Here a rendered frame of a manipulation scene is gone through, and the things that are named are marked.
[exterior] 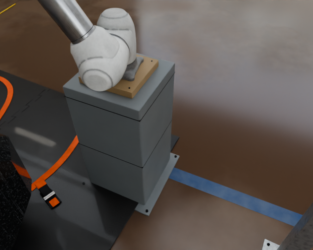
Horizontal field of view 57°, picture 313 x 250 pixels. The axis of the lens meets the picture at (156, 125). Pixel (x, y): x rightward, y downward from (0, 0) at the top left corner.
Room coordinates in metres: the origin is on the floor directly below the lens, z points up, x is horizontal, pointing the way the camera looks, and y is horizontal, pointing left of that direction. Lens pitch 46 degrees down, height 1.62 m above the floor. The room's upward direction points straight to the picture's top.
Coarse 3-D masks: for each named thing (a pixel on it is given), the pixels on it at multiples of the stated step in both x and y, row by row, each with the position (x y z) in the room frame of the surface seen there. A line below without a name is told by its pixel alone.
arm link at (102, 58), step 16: (48, 0) 0.92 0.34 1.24; (64, 0) 0.93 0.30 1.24; (64, 16) 0.92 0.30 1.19; (80, 16) 0.94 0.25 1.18; (64, 32) 0.92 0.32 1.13; (80, 32) 0.91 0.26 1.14; (96, 32) 0.93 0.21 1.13; (80, 48) 0.89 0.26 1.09; (96, 48) 0.89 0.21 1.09; (112, 48) 0.92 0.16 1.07; (128, 48) 1.03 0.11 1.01; (80, 64) 0.88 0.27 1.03; (96, 64) 0.85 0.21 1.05; (112, 64) 0.87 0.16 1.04; (96, 80) 0.83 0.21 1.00; (112, 80) 0.84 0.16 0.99
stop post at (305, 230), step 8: (312, 208) 0.56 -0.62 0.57; (304, 216) 0.58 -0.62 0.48; (312, 216) 0.53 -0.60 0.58; (296, 224) 0.59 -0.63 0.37; (304, 224) 0.53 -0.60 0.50; (312, 224) 0.52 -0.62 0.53; (296, 232) 0.54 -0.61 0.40; (304, 232) 0.52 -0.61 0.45; (312, 232) 0.51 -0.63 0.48; (264, 240) 0.67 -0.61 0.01; (288, 240) 0.55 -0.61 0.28; (296, 240) 0.52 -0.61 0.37; (304, 240) 0.51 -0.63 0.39; (312, 240) 0.50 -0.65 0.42; (264, 248) 0.62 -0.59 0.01; (272, 248) 0.62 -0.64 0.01; (280, 248) 0.57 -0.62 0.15; (288, 248) 0.52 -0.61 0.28; (296, 248) 0.51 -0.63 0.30; (304, 248) 0.50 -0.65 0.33
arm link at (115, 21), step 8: (112, 8) 1.17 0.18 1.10; (120, 8) 1.17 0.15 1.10; (104, 16) 1.11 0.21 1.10; (112, 16) 1.10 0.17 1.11; (120, 16) 1.10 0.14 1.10; (128, 16) 1.13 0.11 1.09; (104, 24) 1.08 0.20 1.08; (112, 24) 1.07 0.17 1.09; (120, 24) 1.08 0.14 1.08; (128, 24) 1.10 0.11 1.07; (112, 32) 1.05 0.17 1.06; (120, 32) 1.06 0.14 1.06; (128, 32) 1.08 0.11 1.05; (128, 40) 1.05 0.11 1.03; (128, 64) 1.08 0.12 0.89
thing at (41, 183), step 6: (42, 180) 1.02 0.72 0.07; (36, 186) 0.98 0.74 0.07; (42, 186) 0.99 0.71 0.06; (42, 192) 0.95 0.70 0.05; (48, 192) 0.95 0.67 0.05; (54, 192) 0.95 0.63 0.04; (48, 198) 0.92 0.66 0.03; (54, 198) 0.92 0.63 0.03; (48, 204) 0.88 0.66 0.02; (54, 204) 0.88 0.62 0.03
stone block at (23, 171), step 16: (0, 144) 0.84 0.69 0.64; (0, 160) 0.76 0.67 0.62; (16, 160) 0.85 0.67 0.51; (0, 176) 0.73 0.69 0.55; (16, 176) 0.78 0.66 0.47; (0, 192) 0.70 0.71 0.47; (16, 192) 0.75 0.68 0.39; (0, 208) 0.66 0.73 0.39; (16, 208) 0.71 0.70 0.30; (0, 224) 0.63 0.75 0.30; (16, 224) 0.67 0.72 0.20; (0, 240) 0.59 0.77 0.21
